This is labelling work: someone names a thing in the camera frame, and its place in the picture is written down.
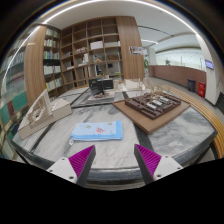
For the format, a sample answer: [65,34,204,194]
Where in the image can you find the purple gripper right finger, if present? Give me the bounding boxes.
[134,144,182,184]

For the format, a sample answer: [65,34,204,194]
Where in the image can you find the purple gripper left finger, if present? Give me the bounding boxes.
[47,145,96,187]

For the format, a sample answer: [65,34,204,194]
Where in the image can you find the light blue folded towel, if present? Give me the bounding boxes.
[70,121,123,141]

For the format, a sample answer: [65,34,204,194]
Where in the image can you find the brown architectural model on board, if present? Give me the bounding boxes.
[113,93,190,134]

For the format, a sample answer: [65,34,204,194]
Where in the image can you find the white architectural building model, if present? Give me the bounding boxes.
[18,90,72,139]

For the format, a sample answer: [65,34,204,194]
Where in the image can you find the light wooden stick model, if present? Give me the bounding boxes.
[124,78,165,95]

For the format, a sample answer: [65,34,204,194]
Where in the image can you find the black box on table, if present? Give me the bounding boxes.
[89,78,114,95]

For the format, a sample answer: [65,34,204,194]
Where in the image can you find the black trash bin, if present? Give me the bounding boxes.
[187,79,196,92]

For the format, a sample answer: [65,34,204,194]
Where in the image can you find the red trash bin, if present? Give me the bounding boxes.
[198,82,206,98]

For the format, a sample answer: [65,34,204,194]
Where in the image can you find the green potted plant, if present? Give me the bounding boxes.
[144,59,149,78]

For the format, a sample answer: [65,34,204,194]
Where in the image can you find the side bookshelf with books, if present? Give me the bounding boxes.
[43,28,63,100]

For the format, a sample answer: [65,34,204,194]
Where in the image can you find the wooden bookshelf unit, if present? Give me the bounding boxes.
[60,16,145,91]

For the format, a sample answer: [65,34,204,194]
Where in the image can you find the wall mounted screen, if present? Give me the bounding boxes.
[205,59,214,70]

